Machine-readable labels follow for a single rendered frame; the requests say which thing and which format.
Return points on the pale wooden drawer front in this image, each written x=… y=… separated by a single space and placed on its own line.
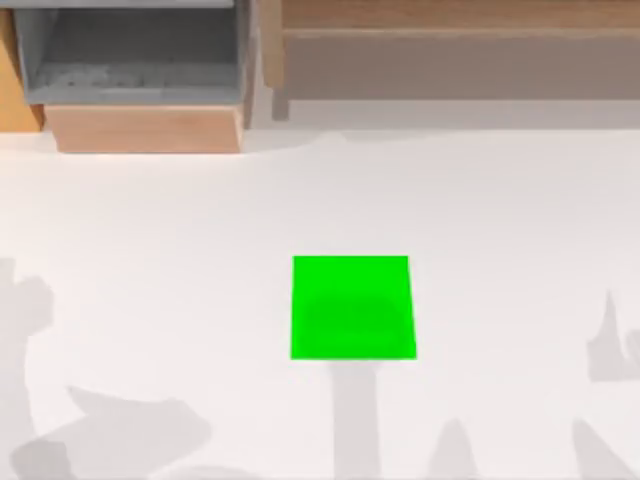
x=145 y=127

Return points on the wooden open shelf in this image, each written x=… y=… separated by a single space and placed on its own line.
x=450 y=50

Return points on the flat green square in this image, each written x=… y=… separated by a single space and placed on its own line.
x=353 y=307

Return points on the orange wooden cupboard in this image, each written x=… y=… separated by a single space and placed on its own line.
x=15 y=90

